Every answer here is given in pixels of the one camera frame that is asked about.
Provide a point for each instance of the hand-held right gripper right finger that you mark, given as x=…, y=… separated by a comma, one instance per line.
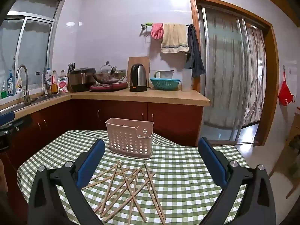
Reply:
x=211, y=161

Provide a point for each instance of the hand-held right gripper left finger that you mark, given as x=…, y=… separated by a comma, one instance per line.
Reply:
x=92, y=161

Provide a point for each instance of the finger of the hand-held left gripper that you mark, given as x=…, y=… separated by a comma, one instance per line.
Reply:
x=16, y=123
x=7, y=117

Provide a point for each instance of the pile of wooden chopsticks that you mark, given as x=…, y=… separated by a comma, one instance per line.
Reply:
x=127, y=181

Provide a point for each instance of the pink perforated utensil basket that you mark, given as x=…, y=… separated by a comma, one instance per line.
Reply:
x=117, y=125

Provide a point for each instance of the stainless steel sink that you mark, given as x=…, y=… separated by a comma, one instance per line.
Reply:
x=14, y=106

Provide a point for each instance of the green checked tablecloth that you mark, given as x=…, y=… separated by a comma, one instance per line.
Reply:
x=182, y=168

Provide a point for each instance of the blue dish soap bottle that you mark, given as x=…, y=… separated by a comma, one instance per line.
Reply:
x=10, y=84

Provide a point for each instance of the white spray bottle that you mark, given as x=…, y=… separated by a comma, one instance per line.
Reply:
x=19, y=84

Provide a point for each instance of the tall chrome faucet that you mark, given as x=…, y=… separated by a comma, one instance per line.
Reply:
x=27, y=86

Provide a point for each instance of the orange oil bottle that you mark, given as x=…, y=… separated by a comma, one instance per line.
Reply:
x=54, y=86

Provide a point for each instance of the small chrome faucet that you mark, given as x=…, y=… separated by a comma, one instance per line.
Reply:
x=45, y=77

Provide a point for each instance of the green label bottle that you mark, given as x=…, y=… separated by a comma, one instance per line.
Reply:
x=63, y=75

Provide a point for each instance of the steel rice cooker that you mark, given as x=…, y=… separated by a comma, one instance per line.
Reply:
x=80, y=80

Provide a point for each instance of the beige kitchen countertop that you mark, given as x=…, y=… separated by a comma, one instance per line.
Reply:
x=164, y=96

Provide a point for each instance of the aluminium sliding window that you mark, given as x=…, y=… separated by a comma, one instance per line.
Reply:
x=35, y=39

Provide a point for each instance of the translucent plastic container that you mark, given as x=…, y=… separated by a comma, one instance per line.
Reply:
x=187, y=80

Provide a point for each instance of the steel wok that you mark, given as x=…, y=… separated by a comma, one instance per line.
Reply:
x=106, y=78

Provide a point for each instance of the teal plastic colander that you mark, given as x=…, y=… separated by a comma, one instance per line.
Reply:
x=165, y=84

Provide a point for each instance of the wok lid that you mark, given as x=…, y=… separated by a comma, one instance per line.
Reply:
x=106, y=69

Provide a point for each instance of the black steel electric kettle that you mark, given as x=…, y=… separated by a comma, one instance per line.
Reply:
x=138, y=77

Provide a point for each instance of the sliding glass door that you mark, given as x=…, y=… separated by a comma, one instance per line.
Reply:
x=222, y=63

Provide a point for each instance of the red bag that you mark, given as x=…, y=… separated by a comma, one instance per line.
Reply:
x=285, y=93

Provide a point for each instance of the wooden cutting board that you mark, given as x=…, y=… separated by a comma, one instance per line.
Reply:
x=138, y=60

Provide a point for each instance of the dark grey cloth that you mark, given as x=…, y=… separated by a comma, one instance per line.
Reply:
x=194, y=51

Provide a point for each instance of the beige striped towel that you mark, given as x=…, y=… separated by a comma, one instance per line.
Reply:
x=174, y=37

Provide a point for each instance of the pink rubber glove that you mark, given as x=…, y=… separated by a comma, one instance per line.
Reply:
x=156, y=30

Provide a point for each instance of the green plastic hook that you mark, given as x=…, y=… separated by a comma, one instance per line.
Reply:
x=148, y=24

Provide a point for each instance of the wall socket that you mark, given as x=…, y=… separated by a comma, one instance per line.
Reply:
x=120, y=71

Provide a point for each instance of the wooden door frame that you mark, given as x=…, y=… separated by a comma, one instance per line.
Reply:
x=273, y=75

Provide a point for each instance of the metal towel rail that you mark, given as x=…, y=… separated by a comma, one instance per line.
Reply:
x=143, y=26

